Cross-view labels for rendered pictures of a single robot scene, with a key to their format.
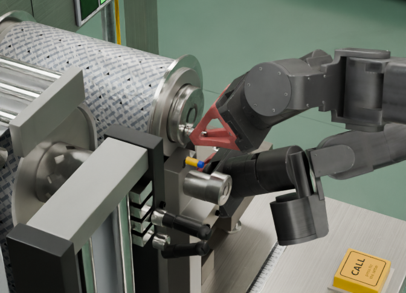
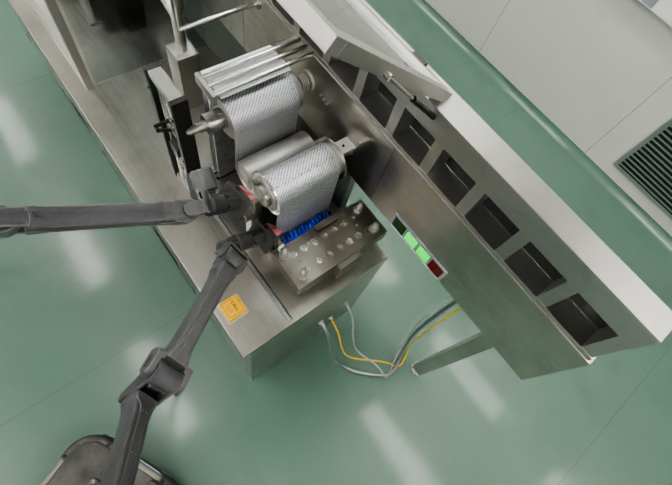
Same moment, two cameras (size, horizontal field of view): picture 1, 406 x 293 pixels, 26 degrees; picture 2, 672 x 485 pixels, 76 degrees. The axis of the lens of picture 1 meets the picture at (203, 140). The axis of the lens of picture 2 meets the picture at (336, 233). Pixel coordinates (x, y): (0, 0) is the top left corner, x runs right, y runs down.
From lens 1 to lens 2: 1.43 m
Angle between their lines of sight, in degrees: 60
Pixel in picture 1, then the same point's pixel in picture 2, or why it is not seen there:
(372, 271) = (229, 309)
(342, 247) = (253, 313)
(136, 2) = not seen: hidden behind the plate
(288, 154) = (238, 237)
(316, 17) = not seen: outside the picture
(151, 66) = (274, 176)
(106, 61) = (288, 165)
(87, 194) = (161, 81)
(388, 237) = (247, 336)
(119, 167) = (166, 91)
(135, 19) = not seen: hidden behind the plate
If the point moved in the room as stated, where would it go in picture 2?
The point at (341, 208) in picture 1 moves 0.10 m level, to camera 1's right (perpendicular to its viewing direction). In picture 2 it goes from (275, 328) to (261, 354)
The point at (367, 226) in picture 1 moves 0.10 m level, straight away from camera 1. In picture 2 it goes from (258, 331) to (279, 352)
